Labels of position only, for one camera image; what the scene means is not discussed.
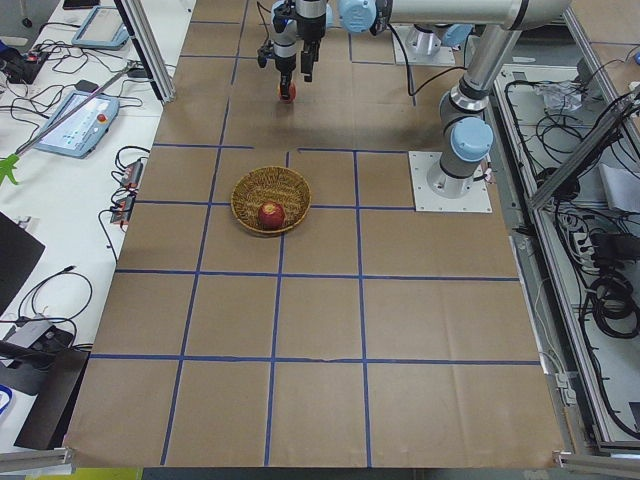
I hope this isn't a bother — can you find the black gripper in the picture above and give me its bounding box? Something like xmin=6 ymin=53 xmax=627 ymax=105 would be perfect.
xmin=277 ymin=55 xmax=313 ymax=88
xmin=298 ymin=17 xmax=325 ymax=68

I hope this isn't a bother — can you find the yellow-red apple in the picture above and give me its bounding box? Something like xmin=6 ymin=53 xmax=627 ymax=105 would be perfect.
xmin=278 ymin=83 xmax=297 ymax=104

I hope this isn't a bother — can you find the woven wicker basket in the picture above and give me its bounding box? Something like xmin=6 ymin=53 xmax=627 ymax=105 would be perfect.
xmin=231 ymin=166 xmax=311 ymax=236

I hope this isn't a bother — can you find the dark red apple in basket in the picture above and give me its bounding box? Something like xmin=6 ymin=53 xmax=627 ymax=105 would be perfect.
xmin=258 ymin=201 xmax=286 ymax=231

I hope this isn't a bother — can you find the teach pendant far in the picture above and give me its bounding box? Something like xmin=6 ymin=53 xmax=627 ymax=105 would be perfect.
xmin=71 ymin=6 xmax=129 ymax=50

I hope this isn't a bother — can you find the teach pendant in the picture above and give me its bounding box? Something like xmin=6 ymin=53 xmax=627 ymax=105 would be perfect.
xmin=35 ymin=94 xmax=120 ymax=158
xmin=71 ymin=6 xmax=129 ymax=50

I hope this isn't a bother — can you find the teach pendant near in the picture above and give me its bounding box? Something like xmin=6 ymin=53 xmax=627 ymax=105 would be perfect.
xmin=35 ymin=94 xmax=120 ymax=158

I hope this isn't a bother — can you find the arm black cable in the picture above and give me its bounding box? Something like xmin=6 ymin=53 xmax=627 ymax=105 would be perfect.
xmin=387 ymin=23 xmax=471 ymax=97

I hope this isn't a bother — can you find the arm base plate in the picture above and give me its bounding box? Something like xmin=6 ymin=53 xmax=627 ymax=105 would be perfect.
xmin=408 ymin=151 xmax=493 ymax=214
xmin=393 ymin=25 xmax=456 ymax=67

